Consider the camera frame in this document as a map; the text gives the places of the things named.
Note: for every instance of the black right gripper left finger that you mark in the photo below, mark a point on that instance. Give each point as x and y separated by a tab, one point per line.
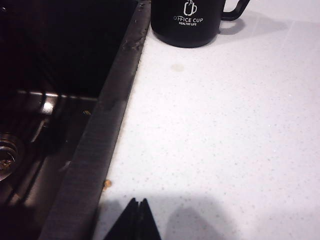
126	222

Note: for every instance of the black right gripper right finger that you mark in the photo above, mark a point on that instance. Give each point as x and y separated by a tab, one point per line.
147	222

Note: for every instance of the black steel-lined office mug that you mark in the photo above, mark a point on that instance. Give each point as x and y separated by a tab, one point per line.
187	32

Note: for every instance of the black kitchen sink basin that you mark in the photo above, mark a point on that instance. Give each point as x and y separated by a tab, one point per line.
100	150

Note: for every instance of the metal sink drain strainer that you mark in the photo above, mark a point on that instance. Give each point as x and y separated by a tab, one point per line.
7	155

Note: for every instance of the small brown crumb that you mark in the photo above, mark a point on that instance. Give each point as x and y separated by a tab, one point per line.
108	184

